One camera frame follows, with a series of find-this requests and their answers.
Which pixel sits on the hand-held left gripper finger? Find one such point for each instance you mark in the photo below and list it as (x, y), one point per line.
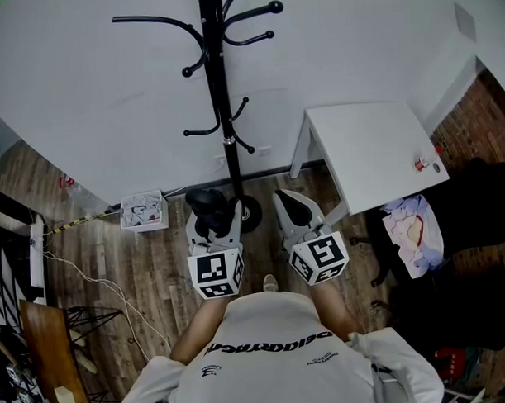
(193, 233)
(236, 222)

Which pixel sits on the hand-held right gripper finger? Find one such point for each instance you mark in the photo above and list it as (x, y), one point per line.
(309, 217)
(287, 220)

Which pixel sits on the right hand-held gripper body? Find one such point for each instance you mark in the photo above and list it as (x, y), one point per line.
(318, 256)

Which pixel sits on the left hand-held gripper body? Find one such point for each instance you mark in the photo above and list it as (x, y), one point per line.
(215, 272)

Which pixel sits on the black metal coat rack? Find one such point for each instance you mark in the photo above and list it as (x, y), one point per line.
(215, 74)

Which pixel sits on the person's right forearm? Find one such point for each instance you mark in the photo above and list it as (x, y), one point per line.
(335, 313)

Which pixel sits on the person's left forearm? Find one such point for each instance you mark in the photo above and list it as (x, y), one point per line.
(199, 334)

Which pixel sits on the black lattice rack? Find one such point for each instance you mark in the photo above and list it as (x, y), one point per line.
(3, 275)

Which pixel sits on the white bin with papers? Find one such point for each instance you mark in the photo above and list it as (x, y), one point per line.
(143, 212)

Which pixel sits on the person's white shoe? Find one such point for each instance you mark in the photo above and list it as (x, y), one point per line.
(270, 283)

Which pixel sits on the white table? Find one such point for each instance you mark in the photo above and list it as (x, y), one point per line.
(366, 151)

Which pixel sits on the pile of pale clothes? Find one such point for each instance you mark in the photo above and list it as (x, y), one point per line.
(415, 236)

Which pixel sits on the yellow black striped strip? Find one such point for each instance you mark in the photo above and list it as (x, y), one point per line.
(83, 221)

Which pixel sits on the white printed t-shirt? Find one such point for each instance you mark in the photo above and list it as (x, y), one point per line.
(283, 360)

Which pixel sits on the clear crushed plastic bottle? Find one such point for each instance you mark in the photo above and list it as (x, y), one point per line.
(84, 194)

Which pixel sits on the plastic bottle with red cap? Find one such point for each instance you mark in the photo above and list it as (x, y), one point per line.
(422, 163)

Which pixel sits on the small grey disc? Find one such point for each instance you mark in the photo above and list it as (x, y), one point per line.
(436, 167)

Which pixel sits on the beige oblong object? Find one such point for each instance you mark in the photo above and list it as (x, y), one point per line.
(77, 337)
(86, 360)

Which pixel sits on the white power strip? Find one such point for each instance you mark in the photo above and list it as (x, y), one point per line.
(37, 262)

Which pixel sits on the black office chair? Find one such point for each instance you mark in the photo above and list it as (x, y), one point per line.
(476, 213)

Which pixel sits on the red bag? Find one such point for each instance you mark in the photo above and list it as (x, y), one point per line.
(450, 361)

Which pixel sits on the brown wooden board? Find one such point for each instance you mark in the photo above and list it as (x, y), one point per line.
(51, 352)

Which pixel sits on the small wooden block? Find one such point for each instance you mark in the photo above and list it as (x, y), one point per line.
(64, 398)

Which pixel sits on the white wall power outlet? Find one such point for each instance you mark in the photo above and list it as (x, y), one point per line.
(265, 150)

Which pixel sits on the grey wall panel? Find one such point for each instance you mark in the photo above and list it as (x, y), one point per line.
(465, 21)

